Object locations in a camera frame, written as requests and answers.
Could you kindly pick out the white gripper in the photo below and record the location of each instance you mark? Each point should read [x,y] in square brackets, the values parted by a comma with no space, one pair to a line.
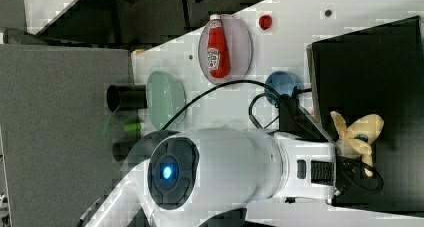
[308,168]

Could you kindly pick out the yellow plush banana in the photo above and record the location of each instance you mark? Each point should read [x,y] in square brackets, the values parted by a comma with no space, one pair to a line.
[355,141]

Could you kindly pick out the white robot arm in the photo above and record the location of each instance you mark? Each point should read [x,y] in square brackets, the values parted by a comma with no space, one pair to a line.
[207,177]

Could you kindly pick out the black steel toaster oven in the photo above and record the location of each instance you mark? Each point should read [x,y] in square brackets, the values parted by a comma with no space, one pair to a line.
[379,71]

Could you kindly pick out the blue bowl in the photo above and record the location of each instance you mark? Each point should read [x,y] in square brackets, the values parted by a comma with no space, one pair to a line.
[283,82]

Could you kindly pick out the red plush ketchup bottle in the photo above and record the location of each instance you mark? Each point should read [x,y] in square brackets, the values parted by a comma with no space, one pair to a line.
[217,50]

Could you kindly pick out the grey round plate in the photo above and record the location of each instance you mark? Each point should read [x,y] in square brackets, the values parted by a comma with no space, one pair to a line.
[239,47]

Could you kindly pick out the dark red strawberry toy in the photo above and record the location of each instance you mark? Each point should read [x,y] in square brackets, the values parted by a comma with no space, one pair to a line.
[265,22]

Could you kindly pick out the green perforated colander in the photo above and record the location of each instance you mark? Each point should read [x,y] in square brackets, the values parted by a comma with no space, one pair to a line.
[165,98]

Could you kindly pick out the black cylinder lower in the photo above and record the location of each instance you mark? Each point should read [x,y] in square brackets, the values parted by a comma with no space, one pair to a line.
[121,150]

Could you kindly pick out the black cylinder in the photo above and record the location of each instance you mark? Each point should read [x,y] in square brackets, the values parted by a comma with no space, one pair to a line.
[121,150]
[126,97]

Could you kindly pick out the black cylinder upper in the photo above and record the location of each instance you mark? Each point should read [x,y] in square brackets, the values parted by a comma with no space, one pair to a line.
[126,97]

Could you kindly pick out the grey partition panel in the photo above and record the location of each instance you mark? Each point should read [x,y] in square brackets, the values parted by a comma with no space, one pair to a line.
[57,132]

